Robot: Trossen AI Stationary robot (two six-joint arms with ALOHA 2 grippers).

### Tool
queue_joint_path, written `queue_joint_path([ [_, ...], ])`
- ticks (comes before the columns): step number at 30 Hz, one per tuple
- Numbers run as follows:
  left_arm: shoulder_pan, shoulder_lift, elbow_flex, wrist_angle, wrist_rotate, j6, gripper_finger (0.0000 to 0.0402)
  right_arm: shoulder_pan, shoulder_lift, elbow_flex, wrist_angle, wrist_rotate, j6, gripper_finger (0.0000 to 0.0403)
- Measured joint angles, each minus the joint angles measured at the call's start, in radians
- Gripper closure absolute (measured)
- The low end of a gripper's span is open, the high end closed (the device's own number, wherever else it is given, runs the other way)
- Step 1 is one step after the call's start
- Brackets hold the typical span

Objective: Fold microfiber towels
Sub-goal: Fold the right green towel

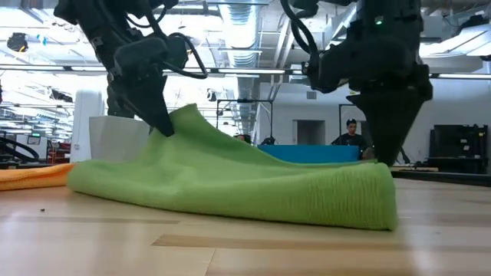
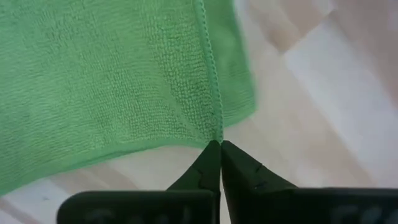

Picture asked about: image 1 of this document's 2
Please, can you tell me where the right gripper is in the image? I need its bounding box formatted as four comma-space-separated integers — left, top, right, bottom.
302, 33, 434, 168

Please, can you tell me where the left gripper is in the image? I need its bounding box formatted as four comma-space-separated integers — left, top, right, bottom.
106, 33, 189, 138

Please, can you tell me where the green microfiber towel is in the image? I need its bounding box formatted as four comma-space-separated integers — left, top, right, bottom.
67, 103, 400, 232

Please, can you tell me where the orange microfiber towel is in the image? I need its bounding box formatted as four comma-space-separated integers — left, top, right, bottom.
0, 163, 76, 192

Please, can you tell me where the white hexagonal plant pot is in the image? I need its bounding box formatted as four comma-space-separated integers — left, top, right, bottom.
88, 116, 153, 164

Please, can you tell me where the white pillar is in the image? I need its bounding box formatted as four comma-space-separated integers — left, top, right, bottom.
70, 90, 105, 164

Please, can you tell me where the black cabinet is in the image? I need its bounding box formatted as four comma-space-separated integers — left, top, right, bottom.
427, 124, 490, 176

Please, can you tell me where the blue-green storage bin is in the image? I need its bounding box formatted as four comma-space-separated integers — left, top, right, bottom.
257, 144, 361, 165

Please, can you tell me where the ceiling light bar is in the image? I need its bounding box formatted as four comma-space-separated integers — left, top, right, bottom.
0, 64, 108, 72
163, 67, 287, 76
429, 72, 491, 81

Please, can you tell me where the black ceiling device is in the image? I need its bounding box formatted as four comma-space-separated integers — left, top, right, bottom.
6, 32, 28, 53

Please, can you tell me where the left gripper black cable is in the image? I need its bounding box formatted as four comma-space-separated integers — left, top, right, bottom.
124, 5, 209, 81

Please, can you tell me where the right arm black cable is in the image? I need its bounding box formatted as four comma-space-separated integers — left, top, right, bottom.
279, 0, 321, 76

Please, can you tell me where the black hose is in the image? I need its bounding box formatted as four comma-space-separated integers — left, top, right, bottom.
0, 136, 41, 162

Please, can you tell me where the silver ventilation duct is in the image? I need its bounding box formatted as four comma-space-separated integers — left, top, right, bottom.
218, 0, 269, 135

